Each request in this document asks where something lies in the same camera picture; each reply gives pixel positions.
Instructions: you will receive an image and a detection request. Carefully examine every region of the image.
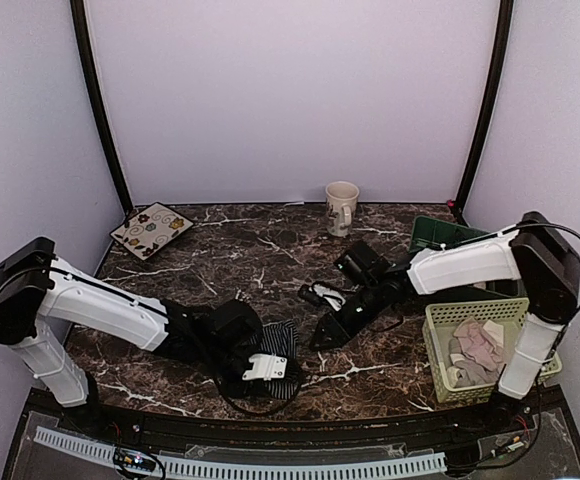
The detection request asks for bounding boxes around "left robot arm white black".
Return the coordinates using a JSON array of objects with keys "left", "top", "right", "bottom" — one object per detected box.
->
[{"left": 0, "top": 237, "right": 304, "bottom": 436}]

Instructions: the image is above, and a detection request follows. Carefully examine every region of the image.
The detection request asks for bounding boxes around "grey cloth in basket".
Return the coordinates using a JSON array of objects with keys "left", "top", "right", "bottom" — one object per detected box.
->
[{"left": 446, "top": 338, "right": 501, "bottom": 388}]

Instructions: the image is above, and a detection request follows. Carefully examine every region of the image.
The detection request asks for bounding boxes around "navy striped boxer underwear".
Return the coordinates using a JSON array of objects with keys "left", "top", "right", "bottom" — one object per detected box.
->
[{"left": 242, "top": 321, "right": 304, "bottom": 400}]

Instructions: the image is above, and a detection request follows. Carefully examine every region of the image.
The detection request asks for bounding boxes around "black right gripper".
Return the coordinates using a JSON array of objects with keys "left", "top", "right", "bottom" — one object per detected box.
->
[{"left": 308, "top": 281, "right": 385, "bottom": 352}]

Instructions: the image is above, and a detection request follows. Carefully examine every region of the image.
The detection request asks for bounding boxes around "right black frame post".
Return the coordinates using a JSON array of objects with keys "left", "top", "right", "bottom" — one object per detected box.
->
[{"left": 453, "top": 0, "right": 514, "bottom": 222}]

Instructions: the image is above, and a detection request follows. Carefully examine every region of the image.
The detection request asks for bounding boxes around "black frame post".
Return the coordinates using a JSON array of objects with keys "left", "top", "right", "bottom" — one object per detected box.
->
[
  {"left": 69, "top": 0, "right": 134, "bottom": 214},
  {"left": 453, "top": 0, "right": 514, "bottom": 222}
]

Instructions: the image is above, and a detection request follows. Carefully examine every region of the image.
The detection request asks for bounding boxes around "left black frame post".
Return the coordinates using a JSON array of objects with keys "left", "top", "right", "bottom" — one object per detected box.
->
[{"left": 69, "top": 0, "right": 134, "bottom": 214}]

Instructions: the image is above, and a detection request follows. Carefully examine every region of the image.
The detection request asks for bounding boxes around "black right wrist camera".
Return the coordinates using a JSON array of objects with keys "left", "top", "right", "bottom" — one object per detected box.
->
[{"left": 334, "top": 240, "right": 391, "bottom": 286}]

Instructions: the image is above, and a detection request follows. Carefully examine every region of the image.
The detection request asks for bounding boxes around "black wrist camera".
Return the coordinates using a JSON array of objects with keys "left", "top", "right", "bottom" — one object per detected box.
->
[
  {"left": 334, "top": 240, "right": 391, "bottom": 286},
  {"left": 210, "top": 299, "right": 262, "bottom": 345}
]

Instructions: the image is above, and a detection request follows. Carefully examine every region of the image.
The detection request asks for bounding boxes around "grey slotted cable duct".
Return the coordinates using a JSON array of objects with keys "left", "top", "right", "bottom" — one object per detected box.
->
[{"left": 33, "top": 427, "right": 447, "bottom": 479}]

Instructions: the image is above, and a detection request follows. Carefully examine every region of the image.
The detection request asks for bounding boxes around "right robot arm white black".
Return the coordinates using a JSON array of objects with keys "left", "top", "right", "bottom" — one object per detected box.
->
[{"left": 298, "top": 211, "right": 580, "bottom": 434}]

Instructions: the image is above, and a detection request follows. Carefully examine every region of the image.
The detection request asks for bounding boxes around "pink cloth in basket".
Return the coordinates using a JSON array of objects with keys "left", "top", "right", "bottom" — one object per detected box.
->
[{"left": 450, "top": 318, "right": 505, "bottom": 367}]

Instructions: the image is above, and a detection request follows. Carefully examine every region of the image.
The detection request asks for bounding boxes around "floral square ceramic plate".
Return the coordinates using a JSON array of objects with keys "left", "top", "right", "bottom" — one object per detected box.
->
[{"left": 110, "top": 202, "right": 194, "bottom": 260}]

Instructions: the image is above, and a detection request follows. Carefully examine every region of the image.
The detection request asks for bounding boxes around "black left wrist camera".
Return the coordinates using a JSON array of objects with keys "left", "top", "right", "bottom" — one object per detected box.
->
[{"left": 210, "top": 299, "right": 262, "bottom": 345}]

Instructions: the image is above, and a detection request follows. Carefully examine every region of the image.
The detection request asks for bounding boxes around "light green perforated basket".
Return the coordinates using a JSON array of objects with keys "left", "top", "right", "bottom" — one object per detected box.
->
[{"left": 422, "top": 298, "right": 565, "bottom": 403}]

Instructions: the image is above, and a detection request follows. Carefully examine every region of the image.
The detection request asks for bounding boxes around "cream ceramic mug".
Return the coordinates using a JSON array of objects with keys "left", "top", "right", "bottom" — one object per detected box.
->
[{"left": 325, "top": 181, "right": 360, "bottom": 238}]

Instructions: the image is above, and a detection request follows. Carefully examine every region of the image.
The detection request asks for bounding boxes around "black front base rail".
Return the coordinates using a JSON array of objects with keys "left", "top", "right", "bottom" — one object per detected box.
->
[{"left": 24, "top": 387, "right": 571, "bottom": 454}]

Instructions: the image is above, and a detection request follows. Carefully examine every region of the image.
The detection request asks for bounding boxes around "dark green divided organizer tray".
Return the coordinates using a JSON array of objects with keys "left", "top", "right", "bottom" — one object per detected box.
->
[{"left": 408, "top": 216, "right": 526, "bottom": 304}]

